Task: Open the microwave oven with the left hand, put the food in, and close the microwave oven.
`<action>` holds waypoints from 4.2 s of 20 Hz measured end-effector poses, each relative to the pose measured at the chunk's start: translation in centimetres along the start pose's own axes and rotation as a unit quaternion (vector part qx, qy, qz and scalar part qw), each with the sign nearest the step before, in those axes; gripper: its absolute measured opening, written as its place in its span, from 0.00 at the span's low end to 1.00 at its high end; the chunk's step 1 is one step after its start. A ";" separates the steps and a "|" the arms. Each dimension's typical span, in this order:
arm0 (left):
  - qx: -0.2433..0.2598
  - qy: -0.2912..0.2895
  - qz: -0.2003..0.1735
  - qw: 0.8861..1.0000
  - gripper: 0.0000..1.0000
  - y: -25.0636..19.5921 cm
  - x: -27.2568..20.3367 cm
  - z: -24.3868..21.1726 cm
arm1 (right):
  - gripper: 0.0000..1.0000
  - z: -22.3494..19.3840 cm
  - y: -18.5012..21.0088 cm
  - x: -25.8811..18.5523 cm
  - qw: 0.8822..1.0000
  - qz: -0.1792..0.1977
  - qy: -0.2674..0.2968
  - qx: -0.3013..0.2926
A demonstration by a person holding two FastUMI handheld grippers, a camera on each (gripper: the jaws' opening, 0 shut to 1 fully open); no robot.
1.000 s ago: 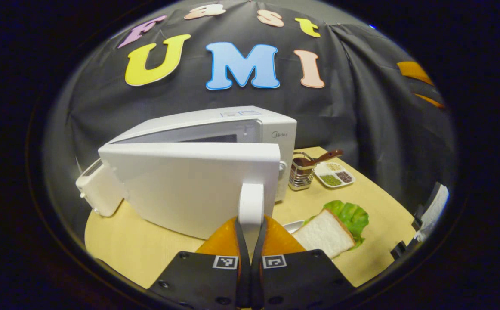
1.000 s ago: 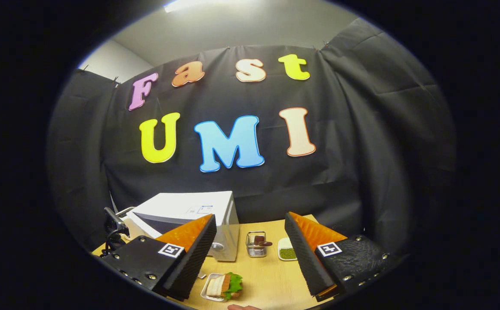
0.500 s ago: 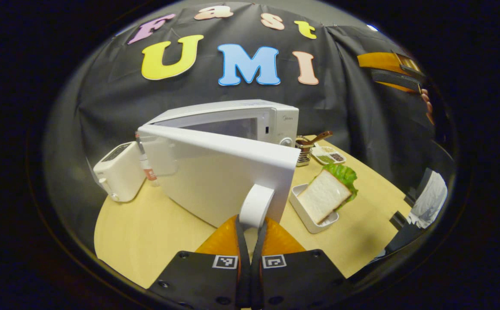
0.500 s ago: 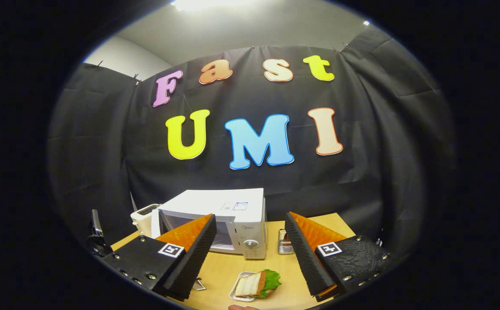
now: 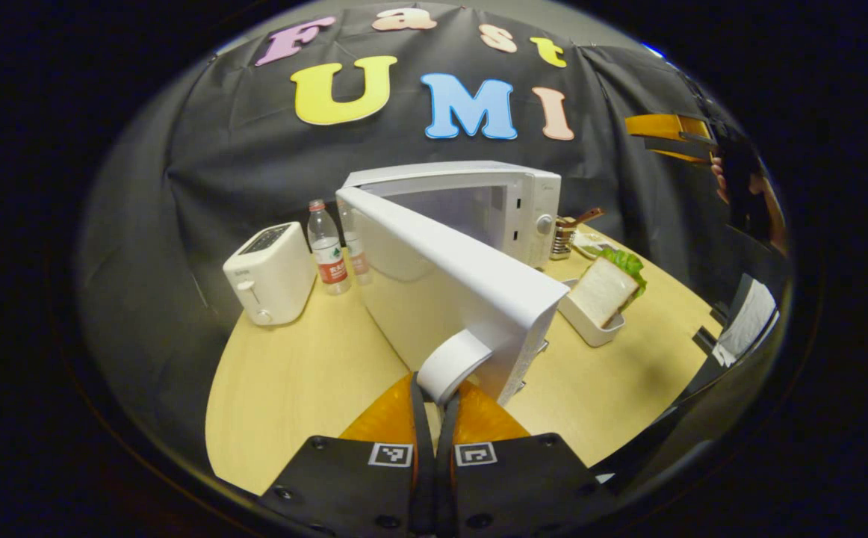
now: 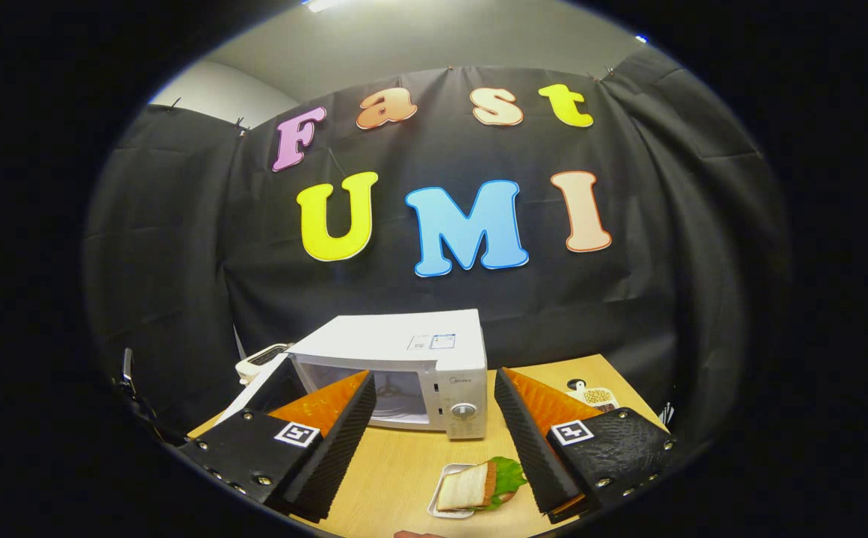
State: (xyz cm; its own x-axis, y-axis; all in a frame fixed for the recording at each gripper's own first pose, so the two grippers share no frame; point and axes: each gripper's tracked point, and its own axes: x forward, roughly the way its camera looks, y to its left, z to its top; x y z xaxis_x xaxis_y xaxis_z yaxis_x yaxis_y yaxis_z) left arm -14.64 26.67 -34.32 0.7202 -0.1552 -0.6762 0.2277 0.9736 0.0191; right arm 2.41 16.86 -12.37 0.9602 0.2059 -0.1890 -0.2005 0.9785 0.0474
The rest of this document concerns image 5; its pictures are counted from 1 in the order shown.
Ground sandwich with lettuce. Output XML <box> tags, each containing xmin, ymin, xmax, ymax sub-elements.
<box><xmin>568</xmin><ymin>247</ymin><xmax>648</xmax><ymax>330</ymax></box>

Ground person's white clothing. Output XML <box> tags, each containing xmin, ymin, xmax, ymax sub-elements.
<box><xmin>712</xmin><ymin>276</ymin><xmax>780</xmax><ymax>368</ymax></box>

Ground white microwave oven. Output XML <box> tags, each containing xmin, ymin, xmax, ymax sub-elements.
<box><xmin>335</xmin><ymin>160</ymin><xmax>571</xmax><ymax>408</ymax></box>

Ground black backdrop cloth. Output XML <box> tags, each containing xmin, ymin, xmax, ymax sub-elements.
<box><xmin>79</xmin><ymin>2</ymin><xmax>778</xmax><ymax>419</ymax></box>

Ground clear water bottle red label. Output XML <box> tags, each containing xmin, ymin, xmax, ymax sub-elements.
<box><xmin>307</xmin><ymin>199</ymin><xmax>353</xmax><ymax>296</ymax></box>
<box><xmin>338</xmin><ymin>202</ymin><xmax>373</xmax><ymax>286</ymax></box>

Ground white divided dish with grains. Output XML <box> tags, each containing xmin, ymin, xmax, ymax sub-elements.
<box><xmin>572</xmin><ymin>230</ymin><xmax>620</xmax><ymax>260</ymax></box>

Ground brown wooden spoon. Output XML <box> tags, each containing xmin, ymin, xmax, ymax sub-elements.
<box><xmin>559</xmin><ymin>207</ymin><xmax>606</xmax><ymax>229</ymax></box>

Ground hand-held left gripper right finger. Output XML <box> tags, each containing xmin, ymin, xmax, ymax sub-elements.
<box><xmin>434</xmin><ymin>377</ymin><xmax>621</xmax><ymax>535</ymax></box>

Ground white rectangular tray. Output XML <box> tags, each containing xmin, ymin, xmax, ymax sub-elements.
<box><xmin>557</xmin><ymin>278</ymin><xmax>627</xmax><ymax>348</ymax></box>

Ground white toaster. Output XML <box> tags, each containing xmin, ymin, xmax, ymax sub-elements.
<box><xmin>223</xmin><ymin>221</ymin><xmax>317</xmax><ymax>327</ymax></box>

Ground metal wire basket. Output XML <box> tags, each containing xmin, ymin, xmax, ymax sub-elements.
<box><xmin>550</xmin><ymin>217</ymin><xmax>578</xmax><ymax>261</ymax></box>

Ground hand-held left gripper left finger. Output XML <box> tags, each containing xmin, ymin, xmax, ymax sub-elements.
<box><xmin>258</xmin><ymin>372</ymin><xmax>435</xmax><ymax>535</ymax></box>

